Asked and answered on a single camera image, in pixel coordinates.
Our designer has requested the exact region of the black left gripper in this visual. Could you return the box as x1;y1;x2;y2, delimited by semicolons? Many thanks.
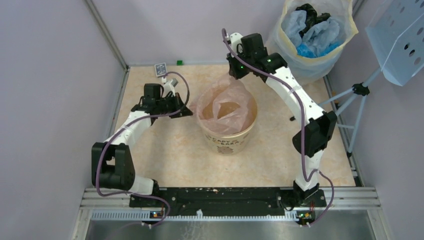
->
155;92;193;119

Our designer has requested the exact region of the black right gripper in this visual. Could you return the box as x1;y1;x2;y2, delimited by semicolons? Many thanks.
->
226;48;254;81

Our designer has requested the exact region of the pink plastic trash bag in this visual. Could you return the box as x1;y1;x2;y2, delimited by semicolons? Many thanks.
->
189;73;258;136

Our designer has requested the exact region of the cream capybara trash bin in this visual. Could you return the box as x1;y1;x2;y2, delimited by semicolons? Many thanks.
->
193;84;258;155

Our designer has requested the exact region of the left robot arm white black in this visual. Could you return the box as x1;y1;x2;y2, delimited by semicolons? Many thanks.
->
91;78;193;207

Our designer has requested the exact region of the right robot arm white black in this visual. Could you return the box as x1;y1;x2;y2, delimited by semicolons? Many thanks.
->
221;29;337;206

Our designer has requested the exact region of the large translucent bag of bags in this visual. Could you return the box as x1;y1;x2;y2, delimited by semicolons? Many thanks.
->
265;0;358;85

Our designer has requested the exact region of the blue plastic bag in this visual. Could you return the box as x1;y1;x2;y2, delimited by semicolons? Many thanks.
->
296;42;341;59

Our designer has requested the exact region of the black plastic bag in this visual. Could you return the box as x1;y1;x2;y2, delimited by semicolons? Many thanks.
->
295;3;331;37

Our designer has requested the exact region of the light blue tripod stand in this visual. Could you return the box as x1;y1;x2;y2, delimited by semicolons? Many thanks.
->
319;67;381;158

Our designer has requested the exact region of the perforated light blue panel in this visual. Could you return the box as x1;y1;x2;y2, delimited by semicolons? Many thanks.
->
365;0;424;87

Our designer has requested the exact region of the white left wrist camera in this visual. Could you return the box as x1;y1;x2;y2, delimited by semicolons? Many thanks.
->
161;77;179;97

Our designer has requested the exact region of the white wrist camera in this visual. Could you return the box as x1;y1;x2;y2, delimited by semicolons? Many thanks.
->
161;77;179;97
227;32;243;54

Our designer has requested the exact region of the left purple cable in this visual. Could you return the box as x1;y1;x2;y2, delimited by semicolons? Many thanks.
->
95;71;191;229

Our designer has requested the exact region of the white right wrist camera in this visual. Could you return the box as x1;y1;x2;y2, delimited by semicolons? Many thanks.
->
227;32;243;54

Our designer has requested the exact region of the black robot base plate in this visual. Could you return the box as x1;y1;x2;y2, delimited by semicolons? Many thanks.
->
129;187;327;217

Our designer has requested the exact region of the aluminium corner frame post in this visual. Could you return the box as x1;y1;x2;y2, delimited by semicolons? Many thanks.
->
83;0;129;71

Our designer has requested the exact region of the white toothed cable rail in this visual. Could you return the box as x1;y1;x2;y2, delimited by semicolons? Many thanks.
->
91;210;299;222

